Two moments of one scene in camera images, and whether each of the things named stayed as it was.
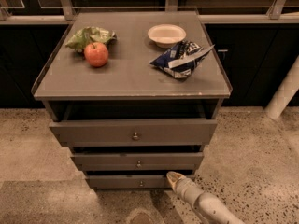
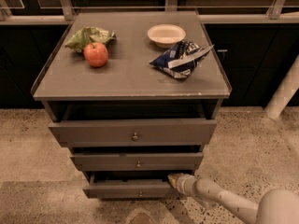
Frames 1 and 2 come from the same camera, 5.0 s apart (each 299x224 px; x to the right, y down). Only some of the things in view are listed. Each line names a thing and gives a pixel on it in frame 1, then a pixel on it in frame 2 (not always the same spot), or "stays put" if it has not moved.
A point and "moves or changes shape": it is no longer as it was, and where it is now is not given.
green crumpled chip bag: (91, 35) stays put
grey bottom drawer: (128, 181) moves or changes shape
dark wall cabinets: (257, 59) stays put
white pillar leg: (286, 92) stays put
